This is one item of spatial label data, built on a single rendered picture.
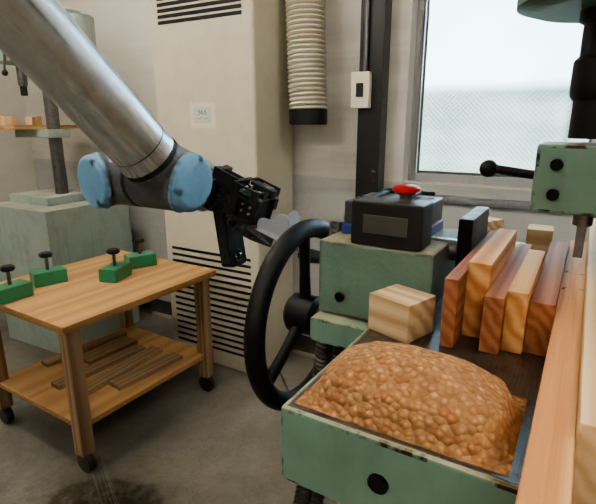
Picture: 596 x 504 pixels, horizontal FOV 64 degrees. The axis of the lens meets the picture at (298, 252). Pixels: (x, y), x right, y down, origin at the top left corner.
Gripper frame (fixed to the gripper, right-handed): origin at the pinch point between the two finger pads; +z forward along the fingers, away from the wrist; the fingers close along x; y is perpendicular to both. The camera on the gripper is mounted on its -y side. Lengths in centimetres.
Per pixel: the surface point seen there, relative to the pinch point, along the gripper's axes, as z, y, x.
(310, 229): 4.9, 8.4, -9.2
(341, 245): 13.6, 12.7, -19.2
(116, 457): -48, -111, 20
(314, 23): -70, 35, 101
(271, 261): 5.0, 5.5, -17.8
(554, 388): 36, 19, -37
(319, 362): 15.4, -5.0, -15.9
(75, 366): -62, -75, 10
